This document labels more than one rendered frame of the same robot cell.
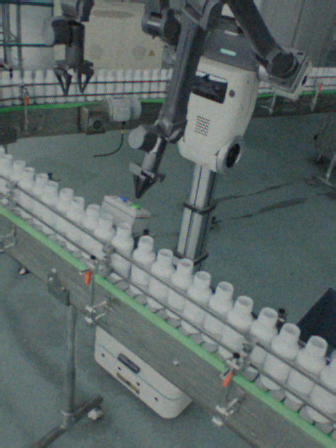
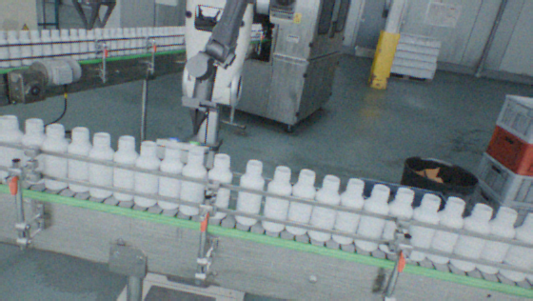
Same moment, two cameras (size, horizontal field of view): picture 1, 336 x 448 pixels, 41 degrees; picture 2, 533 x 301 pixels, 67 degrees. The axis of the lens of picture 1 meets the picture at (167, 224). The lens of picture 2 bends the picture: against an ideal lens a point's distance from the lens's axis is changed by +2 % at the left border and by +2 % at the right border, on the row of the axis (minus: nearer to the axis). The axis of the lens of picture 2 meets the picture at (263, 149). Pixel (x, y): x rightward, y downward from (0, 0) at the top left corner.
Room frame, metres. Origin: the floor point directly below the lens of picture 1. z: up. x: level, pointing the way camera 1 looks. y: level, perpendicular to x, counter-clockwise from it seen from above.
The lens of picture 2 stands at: (0.23, 0.51, 1.56)
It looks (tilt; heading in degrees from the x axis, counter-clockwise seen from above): 22 degrees down; 328
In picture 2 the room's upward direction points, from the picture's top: 9 degrees clockwise
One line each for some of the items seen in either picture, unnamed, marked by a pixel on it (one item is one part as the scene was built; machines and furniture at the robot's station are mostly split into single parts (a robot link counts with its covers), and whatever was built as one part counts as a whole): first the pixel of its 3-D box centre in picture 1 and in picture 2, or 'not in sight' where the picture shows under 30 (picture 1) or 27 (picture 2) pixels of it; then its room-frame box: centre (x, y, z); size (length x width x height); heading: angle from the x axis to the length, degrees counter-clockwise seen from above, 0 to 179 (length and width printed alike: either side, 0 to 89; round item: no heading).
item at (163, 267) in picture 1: (161, 278); (278, 198); (0.94, -0.01, 1.08); 0.06 x 0.06 x 0.17
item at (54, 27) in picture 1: (64, 22); not in sight; (1.35, 0.37, 1.60); 0.12 x 0.09 x 0.12; 145
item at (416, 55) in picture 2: not in sight; (405, 55); (7.26, -7.67, 0.50); 1.24 x 1.03 x 1.00; 57
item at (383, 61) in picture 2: not in sight; (383, 59); (6.16, -5.77, 0.55); 0.40 x 0.40 x 1.10; 54
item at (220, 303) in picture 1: (218, 312); (348, 210); (0.84, -0.16, 1.08); 0.06 x 0.06 x 0.17
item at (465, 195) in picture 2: not in sight; (425, 212); (1.66, -1.77, 0.32); 0.45 x 0.45 x 0.64
